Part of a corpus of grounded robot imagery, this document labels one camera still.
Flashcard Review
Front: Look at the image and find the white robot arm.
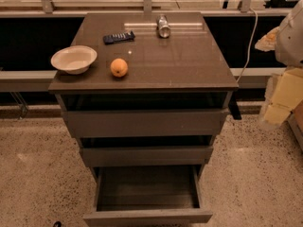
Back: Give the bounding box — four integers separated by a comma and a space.
255, 0, 303, 127

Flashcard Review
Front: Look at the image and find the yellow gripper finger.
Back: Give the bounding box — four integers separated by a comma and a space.
263, 67, 303, 126
255, 26, 279, 52

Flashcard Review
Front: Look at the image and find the grey drawer cabinet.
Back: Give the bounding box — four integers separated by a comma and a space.
48, 11, 240, 227

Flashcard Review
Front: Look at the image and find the grey open bottom drawer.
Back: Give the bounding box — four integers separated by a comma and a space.
83, 166, 212, 227

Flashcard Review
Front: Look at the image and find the white cable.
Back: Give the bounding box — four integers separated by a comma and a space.
236, 7, 258, 83

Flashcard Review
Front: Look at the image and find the white ceramic bowl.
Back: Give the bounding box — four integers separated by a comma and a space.
51, 45, 98, 75

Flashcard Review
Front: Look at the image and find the orange fruit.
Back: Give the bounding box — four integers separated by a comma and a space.
110, 59, 128, 78

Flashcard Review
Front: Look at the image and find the silver metal can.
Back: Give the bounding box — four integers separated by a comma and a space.
156, 14, 170, 39

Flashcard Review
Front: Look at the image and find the grey middle drawer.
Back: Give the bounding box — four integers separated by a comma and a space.
80, 146, 213, 167

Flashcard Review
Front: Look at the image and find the cardboard box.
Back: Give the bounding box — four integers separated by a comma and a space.
288, 101, 303, 151

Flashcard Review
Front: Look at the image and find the dark blue remote control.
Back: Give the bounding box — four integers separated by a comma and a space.
103, 31, 135, 45

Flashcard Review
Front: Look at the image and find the grey top drawer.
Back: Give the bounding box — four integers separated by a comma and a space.
63, 110, 228, 138

